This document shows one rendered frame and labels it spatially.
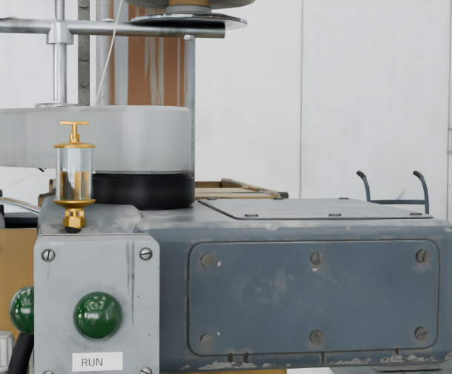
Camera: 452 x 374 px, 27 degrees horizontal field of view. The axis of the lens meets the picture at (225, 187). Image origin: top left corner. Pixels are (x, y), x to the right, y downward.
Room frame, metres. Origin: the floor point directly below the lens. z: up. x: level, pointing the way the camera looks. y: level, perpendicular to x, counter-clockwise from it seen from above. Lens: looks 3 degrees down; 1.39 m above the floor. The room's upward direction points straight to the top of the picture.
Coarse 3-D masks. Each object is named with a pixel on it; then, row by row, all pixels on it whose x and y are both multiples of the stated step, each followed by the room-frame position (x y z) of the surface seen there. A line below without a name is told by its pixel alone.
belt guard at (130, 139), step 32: (0, 128) 0.82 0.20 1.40; (32, 128) 0.79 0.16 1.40; (64, 128) 0.76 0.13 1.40; (96, 128) 0.74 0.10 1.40; (128, 128) 0.72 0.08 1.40; (160, 128) 0.73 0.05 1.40; (0, 160) 0.82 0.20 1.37; (32, 160) 0.79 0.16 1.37; (96, 160) 0.74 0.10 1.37; (128, 160) 0.72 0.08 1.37; (160, 160) 0.73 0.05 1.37
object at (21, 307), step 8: (24, 288) 0.57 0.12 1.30; (32, 288) 0.57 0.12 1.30; (16, 296) 0.56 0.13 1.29; (24, 296) 0.56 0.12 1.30; (32, 296) 0.56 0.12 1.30; (16, 304) 0.56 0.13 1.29; (24, 304) 0.56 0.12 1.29; (32, 304) 0.56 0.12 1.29; (16, 312) 0.56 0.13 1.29; (24, 312) 0.55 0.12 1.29; (32, 312) 0.56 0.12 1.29; (16, 320) 0.56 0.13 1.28; (24, 320) 0.56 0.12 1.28; (32, 320) 0.56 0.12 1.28; (16, 328) 0.56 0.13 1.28; (24, 328) 0.56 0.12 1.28; (32, 328) 0.56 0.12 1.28
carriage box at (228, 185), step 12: (228, 180) 1.19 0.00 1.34; (48, 192) 0.89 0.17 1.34; (204, 192) 0.91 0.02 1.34; (216, 192) 0.91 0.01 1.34; (228, 192) 0.92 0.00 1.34; (240, 192) 0.92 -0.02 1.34; (252, 192) 0.92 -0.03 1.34; (264, 192) 0.92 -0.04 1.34; (276, 192) 0.92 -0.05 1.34; (204, 372) 0.91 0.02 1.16; (216, 372) 0.91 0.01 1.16; (228, 372) 0.91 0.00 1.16; (240, 372) 0.92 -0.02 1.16; (252, 372) 0.92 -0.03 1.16; (264, 372) 0.92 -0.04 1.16; (276, 372) 0.92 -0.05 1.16
